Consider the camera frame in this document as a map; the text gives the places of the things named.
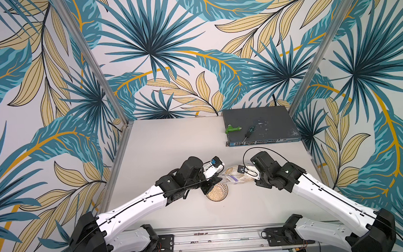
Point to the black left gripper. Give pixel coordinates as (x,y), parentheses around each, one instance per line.
(211,182)

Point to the white purple oats bag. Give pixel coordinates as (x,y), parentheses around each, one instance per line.
(231,176)

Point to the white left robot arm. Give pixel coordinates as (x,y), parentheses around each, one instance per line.
(104,232)

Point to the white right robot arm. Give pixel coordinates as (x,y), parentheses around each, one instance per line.
(359,228)

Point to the patterned breakfast bowl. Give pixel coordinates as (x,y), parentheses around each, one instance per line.
(218,193)

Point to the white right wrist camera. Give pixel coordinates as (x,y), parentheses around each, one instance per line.
(250,171)

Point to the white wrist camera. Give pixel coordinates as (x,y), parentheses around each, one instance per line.
(213,167)
(250,171)

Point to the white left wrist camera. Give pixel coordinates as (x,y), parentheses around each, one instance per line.
(213,167)

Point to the grey blue network switch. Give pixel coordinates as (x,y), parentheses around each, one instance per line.
(272,125)

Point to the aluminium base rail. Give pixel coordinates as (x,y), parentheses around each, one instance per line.
(227,239)

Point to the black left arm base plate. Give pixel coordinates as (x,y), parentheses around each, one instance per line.
(162,243)

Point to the green T-handle tool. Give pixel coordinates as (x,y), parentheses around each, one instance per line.
(230,128)

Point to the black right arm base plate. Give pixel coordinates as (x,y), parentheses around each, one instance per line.
(281,236)

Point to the aluminium right corner post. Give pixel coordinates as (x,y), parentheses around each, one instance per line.
(326,41)

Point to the aluminium corner post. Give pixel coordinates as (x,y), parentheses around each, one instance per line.
(326,41)
(68,20)

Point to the aluminium left corner post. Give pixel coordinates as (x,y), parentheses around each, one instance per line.
(68,20)

